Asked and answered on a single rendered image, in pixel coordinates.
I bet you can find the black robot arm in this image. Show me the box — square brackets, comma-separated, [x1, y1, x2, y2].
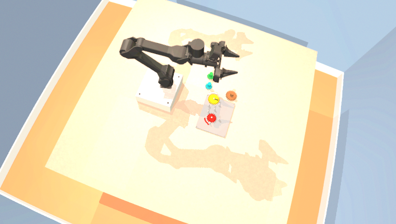
[119, 37, 222, 89]

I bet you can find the yellow gear with black stripe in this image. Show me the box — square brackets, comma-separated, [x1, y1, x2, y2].
[208, 94, 219, 105]

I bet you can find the pale pink rectangular board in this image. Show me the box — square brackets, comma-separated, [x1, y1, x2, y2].
[196, 95, 235, 138]

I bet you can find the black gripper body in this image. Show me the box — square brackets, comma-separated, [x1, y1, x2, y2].
[203, 41, 225, 83]

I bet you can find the cyan gear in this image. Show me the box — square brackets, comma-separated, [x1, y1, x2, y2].
[205, 82, 212, 89]

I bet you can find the orange gear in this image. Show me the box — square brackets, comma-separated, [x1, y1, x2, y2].
[226, 91, 237, 101]

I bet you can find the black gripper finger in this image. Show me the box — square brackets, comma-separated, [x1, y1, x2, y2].
[220, 68, 238, 79]
[224, 45, 240, 58]

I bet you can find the red gear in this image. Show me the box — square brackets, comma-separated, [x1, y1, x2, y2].
[207, 114, 216, 122]

